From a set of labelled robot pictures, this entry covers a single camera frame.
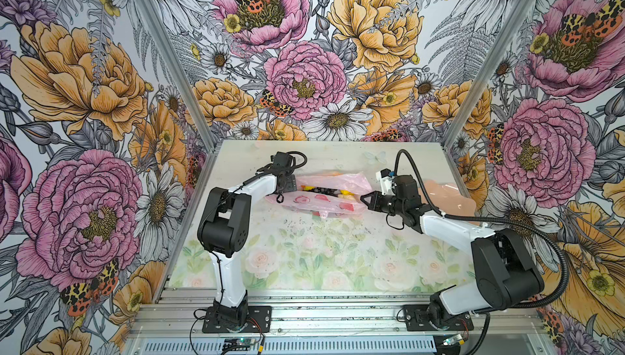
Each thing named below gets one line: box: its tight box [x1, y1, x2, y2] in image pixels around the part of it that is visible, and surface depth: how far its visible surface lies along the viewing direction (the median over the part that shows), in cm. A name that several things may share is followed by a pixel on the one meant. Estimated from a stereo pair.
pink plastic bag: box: [264, 171, 373, 219], surface depth 93 cm
